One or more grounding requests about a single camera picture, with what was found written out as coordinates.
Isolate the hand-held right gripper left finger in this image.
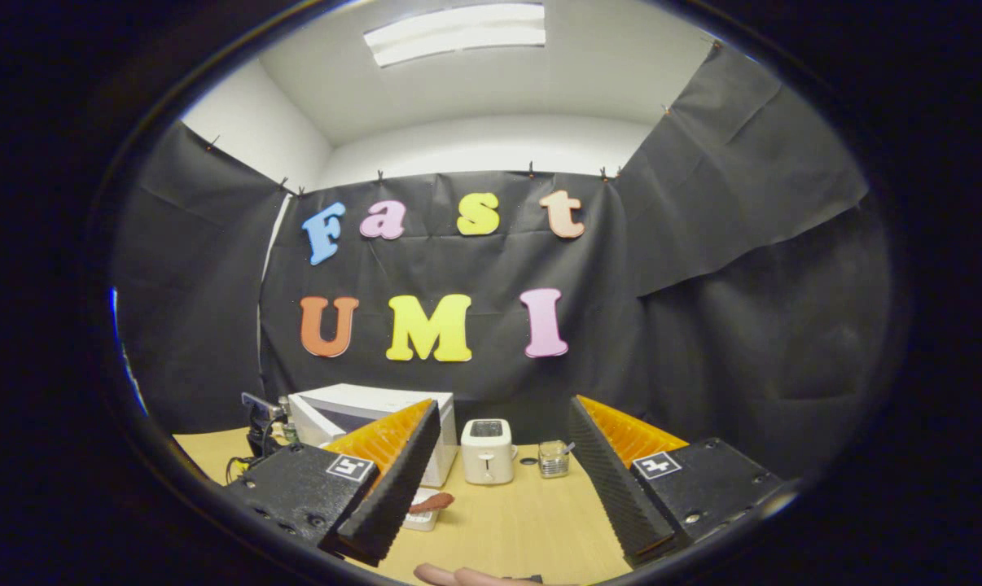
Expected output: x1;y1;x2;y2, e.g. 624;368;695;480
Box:
221;398;443;568

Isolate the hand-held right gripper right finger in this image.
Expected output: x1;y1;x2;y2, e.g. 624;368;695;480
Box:
566;395;787;569

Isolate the white toaster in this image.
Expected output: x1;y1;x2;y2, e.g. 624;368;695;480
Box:
461;418;518;487

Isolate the black backdrop cloth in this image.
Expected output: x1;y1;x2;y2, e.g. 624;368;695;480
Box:
112;41;895;481

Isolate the white microwave oven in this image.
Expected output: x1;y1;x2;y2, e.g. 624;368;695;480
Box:
287;383;459;489

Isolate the reddish brown sausage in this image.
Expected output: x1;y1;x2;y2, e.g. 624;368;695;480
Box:
408;491;456;515

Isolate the ceiling light panel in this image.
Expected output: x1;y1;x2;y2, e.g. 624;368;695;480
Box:
364;2;547;68

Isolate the metal wire basket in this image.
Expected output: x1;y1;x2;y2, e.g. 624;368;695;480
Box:
538;440;572;479

